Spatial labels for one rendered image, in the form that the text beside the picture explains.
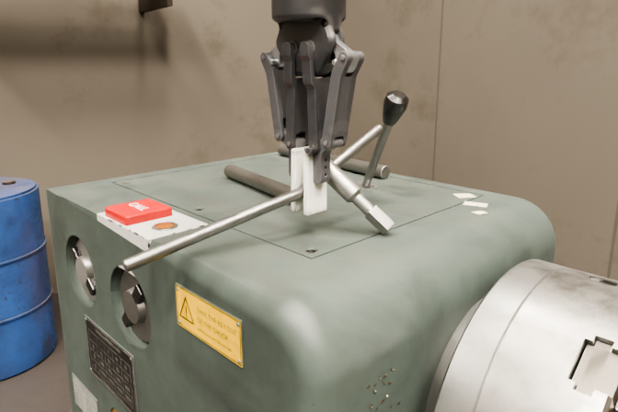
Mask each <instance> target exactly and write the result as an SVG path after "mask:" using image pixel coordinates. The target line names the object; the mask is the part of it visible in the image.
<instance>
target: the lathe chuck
mask: <svg viewBox="0 0 618 412"><path fill-rule="evenodd" d="M591 278H601V279H605V280H612V279H608V278H604V277H601V276H598V275H594V274H590V273H588V272H584V271H580V270H576V269H571V268H563V269H559V270H557V271H555V272H553V273H552V274H550V275H549V276H547V277H546V278H545V279H544V280H543V281H542V282H541V283H540V284H539V285H538V286H537V287H536V288H535V289H534V290H533V291H532V293H531V294H530V295H529V297H528V298H527V299H526V301H525V302H524V304H523V305H522V307H521V309H520V310H519V312H518V313H517V314H516V316H515V317H514V319H513V321H512V322H511V324H510V326H509V329H508V331H507V332H506V334H505V336H504V338H503V339H502V341H501V343H500V345H499V348H498V351H497V353H496V355H495V358H494V359H493V361H492V364H491V366H490V368H489V371H488V373H487V376H486V379H485V382H484V384H483V387H482V390H481V393H480V396H479V398H478V401H477V404H476V407H475V412H614V408H613V401H612V398H611V397H609V396H608V395H606V394H604V393H601V392H599V391H596V390H595V391H594V393H593V396H592V397H590V396H588V395H584V394H582V393H580V392H578V391H576V389H577V386H576V382H574V381H572V378H573V376H574V374H575V371H576V369H577V367H578V364H579V362H580V360H581V357H582V355H583V353H584V351H585V348H586V347H587V345H588V344H589V345H591V346H595V344H596V342H597V340H598V341H600V342H603V343H606V344H608V345H611V346H612V353H614V354H617V355H618V287H614V286H609V285H605V284H601V283H598V282H596V281H594V280H592V279H591ZM613 281H617V282H618V280H613Z"/></svg>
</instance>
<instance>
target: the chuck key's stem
mask: <svg viewBox="0 0 618 412"><path fill-rule="evenodd" d="M327 184H328V185H329V186H330V187H331V188H332V189H333V190H335V191H336V192H337V193H338V194H339V195H340V196H341V197H342V198H343V199H344V200H345V201H346V202H352V203H353V204H355V205H356V206H357V207H358V208H359V209H360V210H361V211H362V212H363V213H364V214H365V215H366V216H365V218H366V219H367V220H368V221H369V222H370V223H371V224H372V225H373V226H374V227H375V228H376V229H377V230H378V231H379V232H380V233H381V234H382V235H385V234H386V233H387V232H388V230H389V229H390V228H391V227H392V226H393V225H394V224H395V223H394V222H393V221H392V220H391V219H390V218H389V217H388V216H387V215H386V214H385V213H384V212H383V211H382V210H381V209H380V208H379V207H378V206H377V205H375V206H373V205H372V204H371V203H370V202H369V201H368V200H367V199H366V198H365V197H364V196H363V195H362V194H361V188H360V187H359V186H358V185H357V184H356V183H355V182H354V181H353V180H352V179H351V178H350V177H349V176H348V175H347V174H346V173H345V172H344V171H343V170H341V169H340V168H339V167H338V166H337V165H336V164H335V163H334V162H333V161H332V160H331V159H330V179H329V181H328V182H327Z"/></svg>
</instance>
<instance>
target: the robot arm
mask: <svg viewBox="0 0 618 412"><path fill-rule="evenodd" d="M346 3H347V0H271V15H272V19H273V20H274V21H275V22H277V23H278V24H279V34H278V37H277V39H276V44H277V46H276V47H275V48H274V49H273V50H272V51H271V52H262V53H261V55H260V60H261V62H262V64H263V67H264V70H265V72H266V75H267V82H268V89H269V102H270V108H271V116H272V122H273V129H274V136H275V139H276V141H278V142H280V141H282V142H283V143H285V144H286V147H287V148H288V149H289V174H290V177H291V178H292V190H294V189H297V188H299V187H300V186H301V185H302V184H303V198H301V199H299V200H296V201H294V202H292V212H299V211H303V214H304V215H306V216H310V215H313V214H316V213H320V212H325V211H326V183H327V182H328V181H329V179H330V153H331V151H332V150H333V149H336V148H339V147H342V146H345V144H346V141H347V136H348V130H349V119H350V113H351V108H352V101H353V96H354V90H355V85H356V78H357V74H358V72H359V70H360V68H361V66H362V63H363V61H364V53H363V52H362V51H353V50H352V49H351V48H350V47H348V46H347V45H346V44H345V43H344V42H345V40H344V36H343V33H342V30H341V22H343V21H344V20H345V18H346ZM295 76H301V77H295ZM321 76H323V77H322V78H316V77H321ZM284 129H286V130H284ZM321 139H322V140H321Z"/></svg>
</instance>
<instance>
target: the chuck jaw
mask: <svg viewBox="0 0 618 412"><path fill-rule="evenodd" d="M572 381H574V382H576V386H577V389H576V391H578V392H580V393H582V394H584V395H588V396H590V397H592V396H593V393H594V391H595V390H596V391H599V392H601V393H604V394H606V395H608V396H609V397H611V398H612V401H613V408H614V412H618V355H617V354H614V353H612V346H611V345H608V344H606V343H603V342H600V341H598V340H597V342H596V344H595V346H591V345H589V344H588V345H587V347H586V348H585V351H584V353H583V355H582V357H581V360H580V362H579V364H578V367H577V369H576V371H575V374H574V376H573V378H572Z"/></svg>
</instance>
